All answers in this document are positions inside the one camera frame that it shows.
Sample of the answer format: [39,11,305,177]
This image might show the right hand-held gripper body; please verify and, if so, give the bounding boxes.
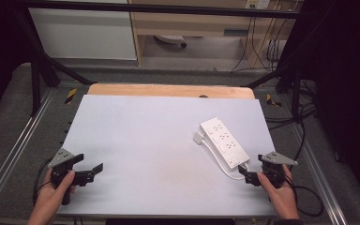
[244,151,299,189]

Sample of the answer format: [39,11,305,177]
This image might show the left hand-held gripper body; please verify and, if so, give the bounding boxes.
[47,147,92,206]

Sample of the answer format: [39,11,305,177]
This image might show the white power strip cable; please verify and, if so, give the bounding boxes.
[201,139,251,182]

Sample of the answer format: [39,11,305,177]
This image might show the white power strip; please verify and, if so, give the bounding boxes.
[199,116,251,170]

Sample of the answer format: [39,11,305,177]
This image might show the white plug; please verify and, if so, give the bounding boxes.
[193,130,206,145]

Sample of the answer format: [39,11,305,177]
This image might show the person's right hand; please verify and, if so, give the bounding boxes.
[256,164,301,220]

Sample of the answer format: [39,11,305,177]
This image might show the person's left hand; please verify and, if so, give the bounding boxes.
[30,169,77,219]

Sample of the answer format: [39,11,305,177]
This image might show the white table board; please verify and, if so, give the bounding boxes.
[56,94,278,218]

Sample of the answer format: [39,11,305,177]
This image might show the yellow black tape marker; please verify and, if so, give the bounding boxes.
[64,87,78,105]
[265,93,283,109]

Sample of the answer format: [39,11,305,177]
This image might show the wooden table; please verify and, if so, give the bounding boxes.
[86,82,256,100]

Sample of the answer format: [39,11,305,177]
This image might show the white cabinet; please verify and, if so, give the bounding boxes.
[27,0,138,61]

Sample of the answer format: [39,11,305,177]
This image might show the light wooden desk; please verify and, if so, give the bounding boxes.
[127,0,298,68]

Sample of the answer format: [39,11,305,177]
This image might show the white chair base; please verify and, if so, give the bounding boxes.
[154,34,188,49]

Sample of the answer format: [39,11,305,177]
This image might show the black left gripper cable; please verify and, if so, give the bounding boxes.
[32,157,56,206]

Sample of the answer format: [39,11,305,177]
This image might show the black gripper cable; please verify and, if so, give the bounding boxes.
[32,157,56,206]
[282,173,324,218]

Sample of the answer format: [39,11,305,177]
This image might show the aluminium rail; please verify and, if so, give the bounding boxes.
[0,88,57,207]
[289,120,349,225]

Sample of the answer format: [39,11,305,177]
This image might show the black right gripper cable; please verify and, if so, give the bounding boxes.
[282,173,324,218]

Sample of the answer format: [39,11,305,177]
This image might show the black floor cables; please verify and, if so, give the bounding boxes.
[264,79,318,163]

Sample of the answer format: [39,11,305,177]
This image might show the black metal frame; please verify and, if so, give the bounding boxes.
[12,0,308,118]

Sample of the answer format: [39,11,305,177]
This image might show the black hanging cables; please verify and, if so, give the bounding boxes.
[230,8,290,74]

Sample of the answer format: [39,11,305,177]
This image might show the white wall outlet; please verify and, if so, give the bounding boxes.
[245,0,271,10]

